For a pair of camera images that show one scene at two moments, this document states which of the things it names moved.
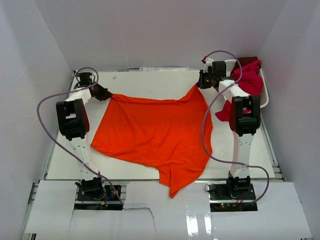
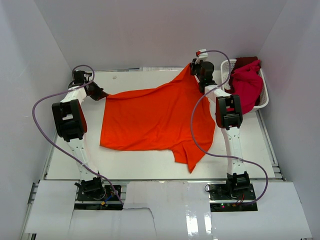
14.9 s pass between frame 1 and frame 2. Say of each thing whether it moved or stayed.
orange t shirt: moved
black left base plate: stayed
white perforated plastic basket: stayed
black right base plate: stayed
